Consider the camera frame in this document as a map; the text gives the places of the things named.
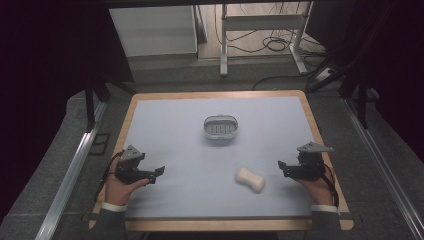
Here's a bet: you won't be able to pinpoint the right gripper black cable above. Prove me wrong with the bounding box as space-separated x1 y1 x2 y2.
322 162 340 208

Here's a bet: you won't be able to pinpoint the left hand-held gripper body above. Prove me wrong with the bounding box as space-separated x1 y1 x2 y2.
114 144 156 185

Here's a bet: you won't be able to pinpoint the person's right hand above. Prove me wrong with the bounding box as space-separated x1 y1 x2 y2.
294 162 335 207

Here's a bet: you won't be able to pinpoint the person's left hand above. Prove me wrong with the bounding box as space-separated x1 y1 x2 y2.
104 157 150 207

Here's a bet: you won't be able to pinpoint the grey soap dish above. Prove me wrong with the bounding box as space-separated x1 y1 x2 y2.
203 114 240 140

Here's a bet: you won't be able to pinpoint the white board panel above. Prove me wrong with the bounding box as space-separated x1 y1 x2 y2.
109 5 198 58

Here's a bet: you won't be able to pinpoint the white power strip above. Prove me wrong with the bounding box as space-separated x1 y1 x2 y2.
315 67 336 83

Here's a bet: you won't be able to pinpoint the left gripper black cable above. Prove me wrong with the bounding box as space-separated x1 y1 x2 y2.
94 151 125 203

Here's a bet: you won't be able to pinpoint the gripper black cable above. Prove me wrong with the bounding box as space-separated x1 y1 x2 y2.
94 151 125 203
322 162 340 208

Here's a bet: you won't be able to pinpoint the aluminium rail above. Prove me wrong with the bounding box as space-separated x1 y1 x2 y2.
342 97 424 240
34 101 108 240

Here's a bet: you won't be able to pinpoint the white metal stand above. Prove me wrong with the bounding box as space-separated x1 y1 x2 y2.
219 1 314 78

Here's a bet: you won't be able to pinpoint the white soap bar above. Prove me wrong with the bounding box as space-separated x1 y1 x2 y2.
235 166 267 194

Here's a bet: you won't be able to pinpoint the black stand leg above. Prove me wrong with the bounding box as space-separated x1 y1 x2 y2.
83 79 111 134
339 74 370 130

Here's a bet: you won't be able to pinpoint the black floor cables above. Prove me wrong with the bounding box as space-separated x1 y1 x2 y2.
213 2 329 92

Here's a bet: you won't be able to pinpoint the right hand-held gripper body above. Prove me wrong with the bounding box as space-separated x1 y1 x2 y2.
282 141 335 182

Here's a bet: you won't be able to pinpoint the light blue table mat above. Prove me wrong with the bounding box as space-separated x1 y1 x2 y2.
125 96 326 220

